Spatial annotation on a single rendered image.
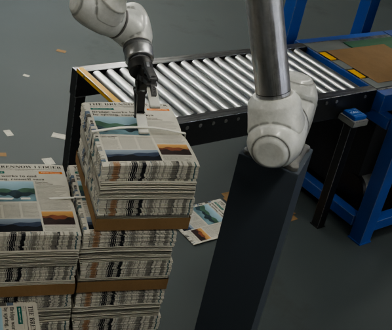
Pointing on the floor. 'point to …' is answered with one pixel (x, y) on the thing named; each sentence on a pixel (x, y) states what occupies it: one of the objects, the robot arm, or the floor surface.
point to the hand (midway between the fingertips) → (148, 118)
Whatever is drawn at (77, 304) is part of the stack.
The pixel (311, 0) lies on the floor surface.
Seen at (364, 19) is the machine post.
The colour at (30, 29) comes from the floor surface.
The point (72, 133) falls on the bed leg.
